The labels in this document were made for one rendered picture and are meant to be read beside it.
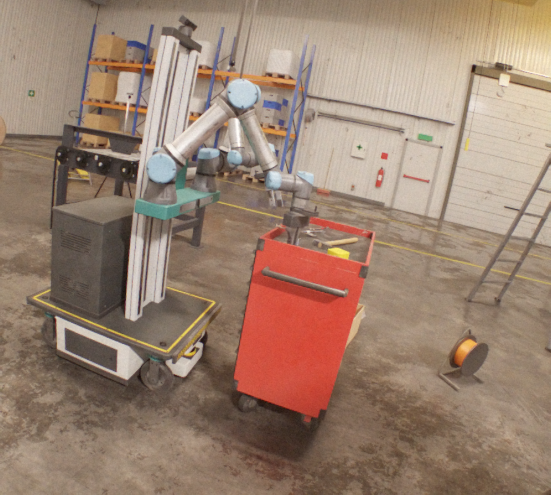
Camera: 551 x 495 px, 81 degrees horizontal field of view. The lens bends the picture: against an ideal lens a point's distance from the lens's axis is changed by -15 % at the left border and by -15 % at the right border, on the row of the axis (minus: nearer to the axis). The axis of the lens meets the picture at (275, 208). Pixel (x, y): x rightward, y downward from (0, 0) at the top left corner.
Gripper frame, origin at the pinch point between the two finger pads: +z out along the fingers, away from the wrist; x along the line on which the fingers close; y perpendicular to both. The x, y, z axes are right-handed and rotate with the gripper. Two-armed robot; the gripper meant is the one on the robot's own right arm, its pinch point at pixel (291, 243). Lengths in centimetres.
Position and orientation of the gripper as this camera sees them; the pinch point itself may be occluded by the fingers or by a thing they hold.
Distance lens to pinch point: 163.7
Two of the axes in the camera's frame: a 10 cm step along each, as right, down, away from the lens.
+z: -1.8, 9.7, 1.8
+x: -6.5, 0.2, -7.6
